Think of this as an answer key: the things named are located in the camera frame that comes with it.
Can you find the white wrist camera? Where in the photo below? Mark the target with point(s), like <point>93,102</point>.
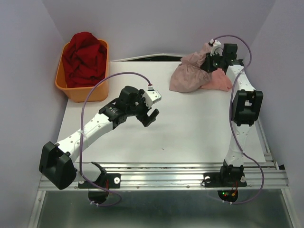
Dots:
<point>214,45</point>
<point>151,97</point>

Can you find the dusty pink skirt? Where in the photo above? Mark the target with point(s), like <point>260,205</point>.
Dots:
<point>188,76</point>

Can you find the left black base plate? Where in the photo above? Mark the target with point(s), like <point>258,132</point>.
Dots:
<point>105,180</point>

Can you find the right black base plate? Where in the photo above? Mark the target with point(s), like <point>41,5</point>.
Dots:
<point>218,180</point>

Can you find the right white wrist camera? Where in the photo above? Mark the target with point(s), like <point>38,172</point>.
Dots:
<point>214,45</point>

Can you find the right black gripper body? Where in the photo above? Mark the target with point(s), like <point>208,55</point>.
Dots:
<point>213,62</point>

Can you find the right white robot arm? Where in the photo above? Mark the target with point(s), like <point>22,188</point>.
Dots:
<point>244,109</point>

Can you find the orange plastic bin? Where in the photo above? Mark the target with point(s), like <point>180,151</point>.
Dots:
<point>79,94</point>

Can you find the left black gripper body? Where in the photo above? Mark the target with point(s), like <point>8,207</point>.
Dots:
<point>139,109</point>

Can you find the aluminium frame rail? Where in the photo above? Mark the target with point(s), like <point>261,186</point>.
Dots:
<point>188,176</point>

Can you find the folded salmon pink skirt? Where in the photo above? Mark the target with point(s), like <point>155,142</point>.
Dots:
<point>219,81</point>

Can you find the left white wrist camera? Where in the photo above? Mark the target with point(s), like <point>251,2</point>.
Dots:
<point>151,97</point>

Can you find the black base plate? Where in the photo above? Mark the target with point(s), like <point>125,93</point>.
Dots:
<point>218,180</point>
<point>105,180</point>

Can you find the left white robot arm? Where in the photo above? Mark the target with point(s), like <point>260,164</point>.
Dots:
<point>57,159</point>

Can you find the red skirt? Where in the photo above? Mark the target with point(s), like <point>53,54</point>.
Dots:
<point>84,61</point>

